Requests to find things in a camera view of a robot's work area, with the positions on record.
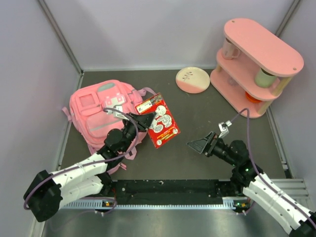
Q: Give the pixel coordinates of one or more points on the pale green cup on shelf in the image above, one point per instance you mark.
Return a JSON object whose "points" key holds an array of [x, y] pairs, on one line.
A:
{"points": [[264, 79]]}

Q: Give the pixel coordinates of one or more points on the pink three-tier shelf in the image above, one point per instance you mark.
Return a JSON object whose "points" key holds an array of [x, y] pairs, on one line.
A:
{"points": [[259, 49]]}

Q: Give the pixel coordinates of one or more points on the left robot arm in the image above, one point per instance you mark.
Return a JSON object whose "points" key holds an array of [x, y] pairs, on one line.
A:
{"points": [[49, 192]]}

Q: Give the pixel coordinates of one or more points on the grey slotted cable duct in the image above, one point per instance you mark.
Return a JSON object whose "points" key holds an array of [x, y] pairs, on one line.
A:
{"points": [[84, 204]]}

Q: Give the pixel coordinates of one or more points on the cream and pink plate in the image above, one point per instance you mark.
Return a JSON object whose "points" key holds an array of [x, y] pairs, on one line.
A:
{"points": [[192, 80]]}

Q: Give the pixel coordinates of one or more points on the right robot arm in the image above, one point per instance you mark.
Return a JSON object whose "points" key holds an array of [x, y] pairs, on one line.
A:
{"points": [[250, 180]]}

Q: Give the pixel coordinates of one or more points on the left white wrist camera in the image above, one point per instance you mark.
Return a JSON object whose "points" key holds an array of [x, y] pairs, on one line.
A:
{"points": [[117, 112]]}

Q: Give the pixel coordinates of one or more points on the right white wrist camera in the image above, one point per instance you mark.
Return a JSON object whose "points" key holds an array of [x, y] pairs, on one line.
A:
{"points": [[224, 128]]}

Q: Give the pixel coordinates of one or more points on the pink mug on shelf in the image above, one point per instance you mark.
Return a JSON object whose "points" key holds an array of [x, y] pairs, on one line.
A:
{"points": [[229, 50]]}

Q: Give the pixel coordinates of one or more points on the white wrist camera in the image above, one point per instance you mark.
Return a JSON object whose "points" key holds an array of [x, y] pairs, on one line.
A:
{"points": [[117, 112], [224, 128]]}

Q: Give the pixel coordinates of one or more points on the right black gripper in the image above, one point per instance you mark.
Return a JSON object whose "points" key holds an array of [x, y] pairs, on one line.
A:
{"points": [[205, 145]]}

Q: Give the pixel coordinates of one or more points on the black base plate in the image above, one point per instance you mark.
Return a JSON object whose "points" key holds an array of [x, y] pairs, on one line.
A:
{"points": [[168, 198]]}

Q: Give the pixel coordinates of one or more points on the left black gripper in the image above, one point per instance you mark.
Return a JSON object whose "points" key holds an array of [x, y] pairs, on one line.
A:
{"points": [[144, 120]]}

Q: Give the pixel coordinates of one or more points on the red comic book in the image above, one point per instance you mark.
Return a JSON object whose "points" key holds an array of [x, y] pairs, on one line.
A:
{"points": [[163, 127]]}

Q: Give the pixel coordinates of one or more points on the pink student backpack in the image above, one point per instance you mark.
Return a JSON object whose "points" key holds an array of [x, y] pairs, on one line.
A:
{"points": [[87, 107]]}

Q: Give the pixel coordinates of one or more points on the orange bowl on shelf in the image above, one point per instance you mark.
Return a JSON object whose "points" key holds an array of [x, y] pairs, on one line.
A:
{"points": [[252, 99]]}

